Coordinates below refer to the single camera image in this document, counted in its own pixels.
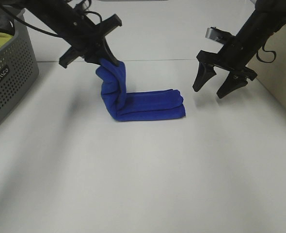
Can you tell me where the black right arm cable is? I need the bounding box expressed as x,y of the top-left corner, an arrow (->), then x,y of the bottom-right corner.
255,36 -> 277,63

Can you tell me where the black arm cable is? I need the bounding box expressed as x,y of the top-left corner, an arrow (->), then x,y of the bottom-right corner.
255,36 -> 277,63
0,0 -> 102,37

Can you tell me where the blue microfiber towel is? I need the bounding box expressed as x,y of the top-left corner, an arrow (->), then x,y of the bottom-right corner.
95,58 -> 186,121

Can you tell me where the grey perforated plastic basket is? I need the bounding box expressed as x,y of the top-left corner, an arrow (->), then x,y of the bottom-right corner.
0,9 -> 39,124

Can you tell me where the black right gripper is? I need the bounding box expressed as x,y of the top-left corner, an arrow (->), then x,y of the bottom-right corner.
192,33 -> 258,99

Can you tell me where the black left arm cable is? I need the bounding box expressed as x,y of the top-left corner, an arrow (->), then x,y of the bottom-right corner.
0,0 -> 102,37

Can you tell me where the beige plastic storage box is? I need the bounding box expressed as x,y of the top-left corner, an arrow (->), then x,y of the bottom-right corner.
248,25 -> 286,109

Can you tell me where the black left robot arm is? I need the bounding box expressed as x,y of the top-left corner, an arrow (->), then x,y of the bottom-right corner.
0,0 -> 122,68

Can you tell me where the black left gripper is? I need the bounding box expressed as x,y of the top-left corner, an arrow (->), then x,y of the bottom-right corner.
59,14 -> 122,68

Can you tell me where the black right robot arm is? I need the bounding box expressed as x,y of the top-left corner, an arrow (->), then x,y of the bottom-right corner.
192,0 -> 286,99

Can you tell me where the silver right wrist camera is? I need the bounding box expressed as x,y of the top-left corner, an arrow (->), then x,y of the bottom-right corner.
205,27 -> 235,45

